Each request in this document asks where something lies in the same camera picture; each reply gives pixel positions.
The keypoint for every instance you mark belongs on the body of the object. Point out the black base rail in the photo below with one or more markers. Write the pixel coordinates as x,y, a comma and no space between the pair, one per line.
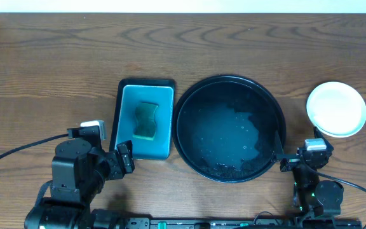
108,219

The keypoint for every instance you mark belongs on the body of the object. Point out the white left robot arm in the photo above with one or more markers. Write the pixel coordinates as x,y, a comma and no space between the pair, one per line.
80,169

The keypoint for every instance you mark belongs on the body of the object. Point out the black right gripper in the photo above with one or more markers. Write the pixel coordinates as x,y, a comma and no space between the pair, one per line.
289,163

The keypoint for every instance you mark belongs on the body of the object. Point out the black rectangular water tray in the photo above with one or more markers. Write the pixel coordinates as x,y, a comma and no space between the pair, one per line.
131,91

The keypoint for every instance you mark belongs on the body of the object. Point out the mint plate with scribble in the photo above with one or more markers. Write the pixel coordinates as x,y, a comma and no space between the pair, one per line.
336,109

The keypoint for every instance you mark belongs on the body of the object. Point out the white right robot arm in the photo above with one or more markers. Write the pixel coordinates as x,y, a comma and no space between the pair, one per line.
314,198

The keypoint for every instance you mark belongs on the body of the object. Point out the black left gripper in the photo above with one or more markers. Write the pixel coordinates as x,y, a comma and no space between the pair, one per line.
119,161

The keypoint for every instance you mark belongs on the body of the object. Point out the round black tray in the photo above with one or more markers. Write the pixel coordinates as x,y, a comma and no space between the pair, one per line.
224,128

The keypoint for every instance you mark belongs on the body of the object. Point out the green scouring sponge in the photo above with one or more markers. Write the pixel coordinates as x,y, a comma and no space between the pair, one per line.
146,127

